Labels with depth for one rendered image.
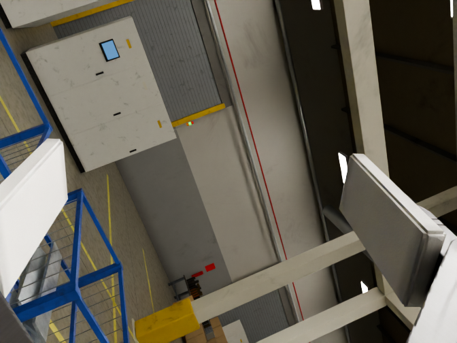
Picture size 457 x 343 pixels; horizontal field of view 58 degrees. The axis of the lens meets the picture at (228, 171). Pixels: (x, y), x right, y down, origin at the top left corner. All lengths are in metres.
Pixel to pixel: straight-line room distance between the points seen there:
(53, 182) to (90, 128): 8.06
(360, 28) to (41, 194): 3.47
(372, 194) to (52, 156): 0.13
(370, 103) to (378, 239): 3.61
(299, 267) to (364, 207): 7.77
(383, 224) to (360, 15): 3.42
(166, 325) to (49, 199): 7.60
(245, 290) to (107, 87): 4.48
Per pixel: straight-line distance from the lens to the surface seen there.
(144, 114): 8.20
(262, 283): 7.83
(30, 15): 7.94
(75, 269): 2.42
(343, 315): 4.85
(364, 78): 3.68
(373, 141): 3.91
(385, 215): 0.17
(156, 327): 7.80
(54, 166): 0.18
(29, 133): 3.18
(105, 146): 8.35
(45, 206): 0.18
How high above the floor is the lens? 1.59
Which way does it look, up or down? 8 degrees up
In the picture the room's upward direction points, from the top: 68 degrees clockwise
